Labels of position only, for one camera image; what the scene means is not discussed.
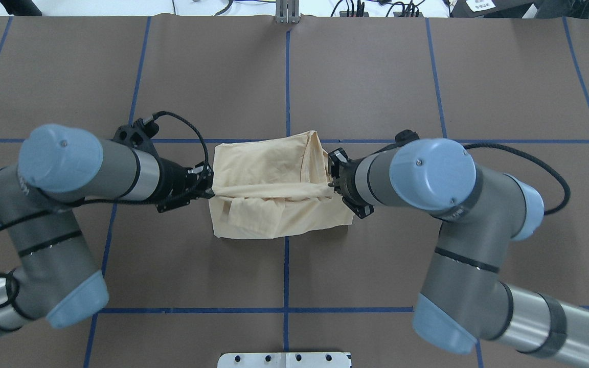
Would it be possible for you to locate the aluminium frame post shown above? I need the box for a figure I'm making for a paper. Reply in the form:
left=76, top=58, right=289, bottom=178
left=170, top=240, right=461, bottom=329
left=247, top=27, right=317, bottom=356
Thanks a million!
left=275, top=0, right=301, bottom=24

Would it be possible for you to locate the cream long-sleeve printed shirt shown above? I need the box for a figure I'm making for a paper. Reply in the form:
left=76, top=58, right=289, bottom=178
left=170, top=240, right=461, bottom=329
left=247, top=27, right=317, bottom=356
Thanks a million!
left=209, top=130, right=354, bottom=239

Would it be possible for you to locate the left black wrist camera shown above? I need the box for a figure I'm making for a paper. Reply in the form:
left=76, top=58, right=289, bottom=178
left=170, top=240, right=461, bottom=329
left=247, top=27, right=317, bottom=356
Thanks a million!
left=112, top=118, right=160, bottom=156

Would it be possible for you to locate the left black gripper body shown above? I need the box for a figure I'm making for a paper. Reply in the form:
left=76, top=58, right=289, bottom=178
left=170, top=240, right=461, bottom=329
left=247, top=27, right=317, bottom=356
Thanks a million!
left=156, top=158, right=208, bottom=213

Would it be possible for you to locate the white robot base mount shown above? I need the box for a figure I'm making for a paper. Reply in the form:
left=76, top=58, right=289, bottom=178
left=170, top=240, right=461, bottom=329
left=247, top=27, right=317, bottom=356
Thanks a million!
left=217, top=352, right=353, bottom=367

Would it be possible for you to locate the right silver-grey robot arm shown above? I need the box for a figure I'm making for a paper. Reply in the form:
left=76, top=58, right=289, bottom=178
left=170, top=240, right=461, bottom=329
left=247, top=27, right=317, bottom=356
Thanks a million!
left=328, top=133, right=589, bottom=367

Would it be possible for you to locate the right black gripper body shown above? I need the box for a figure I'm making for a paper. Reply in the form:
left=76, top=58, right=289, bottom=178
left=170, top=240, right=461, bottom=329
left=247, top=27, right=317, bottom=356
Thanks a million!
left=328, top=148, right=374, bottom=219

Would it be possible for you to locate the left silver-grey robot arm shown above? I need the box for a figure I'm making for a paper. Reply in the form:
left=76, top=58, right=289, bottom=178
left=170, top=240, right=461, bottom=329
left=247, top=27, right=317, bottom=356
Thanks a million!
left=0, top=123, right=213, bottom=337

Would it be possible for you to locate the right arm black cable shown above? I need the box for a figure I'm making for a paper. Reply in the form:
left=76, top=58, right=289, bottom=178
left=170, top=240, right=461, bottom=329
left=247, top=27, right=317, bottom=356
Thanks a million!
left=461, top=142, right=571, bottom=216

